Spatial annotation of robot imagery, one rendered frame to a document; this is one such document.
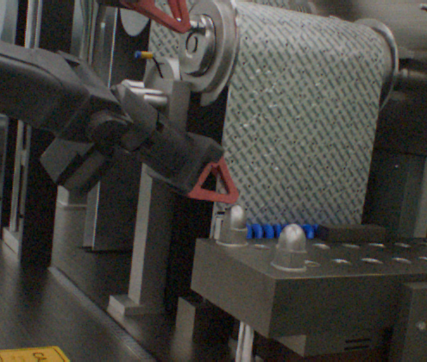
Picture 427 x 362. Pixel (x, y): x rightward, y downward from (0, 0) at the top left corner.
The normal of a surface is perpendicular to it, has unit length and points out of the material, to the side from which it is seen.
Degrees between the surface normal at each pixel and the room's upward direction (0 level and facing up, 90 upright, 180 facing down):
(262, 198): 91
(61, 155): 82
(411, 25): 90
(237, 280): 90
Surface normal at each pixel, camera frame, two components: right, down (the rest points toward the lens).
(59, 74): 0.64, -0.70
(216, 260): -0.86, -0.04
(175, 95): 0.49, 0.18
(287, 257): -0.50, 0.06
